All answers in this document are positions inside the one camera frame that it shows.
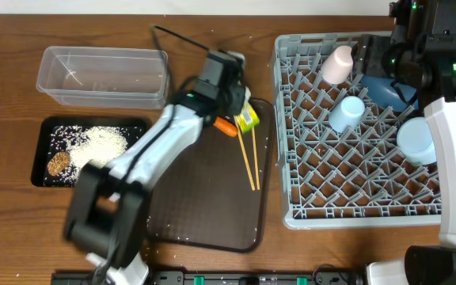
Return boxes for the orange carrot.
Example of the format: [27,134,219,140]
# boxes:
[214,116,238,137]

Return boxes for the brown food scrap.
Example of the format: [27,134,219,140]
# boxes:
[47,152,70,177]

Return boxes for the light blue bowl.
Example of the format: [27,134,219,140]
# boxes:
[397,117,437,166]

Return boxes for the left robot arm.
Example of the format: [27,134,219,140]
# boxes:
[63,50,250,284]

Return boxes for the white rice pile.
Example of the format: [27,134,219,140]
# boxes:
[66,127,129,183]

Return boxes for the pink cup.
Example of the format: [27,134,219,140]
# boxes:
[321,46,354,85]

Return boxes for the dark blue plate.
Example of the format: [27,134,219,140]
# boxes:
[360,75,416,112]

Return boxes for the grey dishwasher rack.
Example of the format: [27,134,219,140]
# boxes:
[271,32,441,230]

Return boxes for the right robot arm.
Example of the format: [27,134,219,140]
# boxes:
[352,0,456,284]

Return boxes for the green yellow snack wrapper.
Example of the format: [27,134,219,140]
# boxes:
[234,101,260,133]

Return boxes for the light blue cup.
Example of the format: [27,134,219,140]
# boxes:
[329,96,366,133]

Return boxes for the brown serving tray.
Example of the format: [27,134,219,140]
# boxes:
[147,99,275,253]

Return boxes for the black plastic tray bin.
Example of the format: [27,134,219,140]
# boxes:
[31,116,148,188]

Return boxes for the clear plastic storage bin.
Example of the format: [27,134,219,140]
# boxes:
[36,46,169,109]

